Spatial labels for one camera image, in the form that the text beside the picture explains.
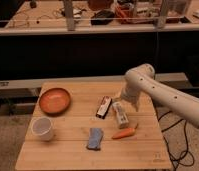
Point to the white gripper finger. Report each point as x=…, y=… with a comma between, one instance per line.
x=136, y=105

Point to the dark chocolate bar box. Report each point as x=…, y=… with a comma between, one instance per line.
x=104, y=107

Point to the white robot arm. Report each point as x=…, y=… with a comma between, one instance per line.
x=141, y=79

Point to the orange ceramic bowl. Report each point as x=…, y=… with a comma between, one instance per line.
x=54, y=101

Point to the white plastic bottle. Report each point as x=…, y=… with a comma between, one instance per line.
x=121, y=117

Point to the blue folded cloth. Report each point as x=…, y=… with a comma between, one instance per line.
x=95, y=137

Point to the orange tool on bench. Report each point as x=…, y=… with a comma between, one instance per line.
x=123, y=14

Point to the grey metal post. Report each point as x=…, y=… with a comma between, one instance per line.
x=68, y=8
x=161, y=20

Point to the white paper cup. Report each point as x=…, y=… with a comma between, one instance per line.
x=42, y=128

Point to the grey metal post right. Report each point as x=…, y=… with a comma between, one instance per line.
x=161, y=20

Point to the orange toy carrot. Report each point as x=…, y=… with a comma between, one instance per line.
x=127, y=132

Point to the grey metal post left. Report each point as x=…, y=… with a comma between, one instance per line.
x=68, y=8

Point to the black object on bench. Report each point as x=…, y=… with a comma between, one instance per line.
x=102, y=17

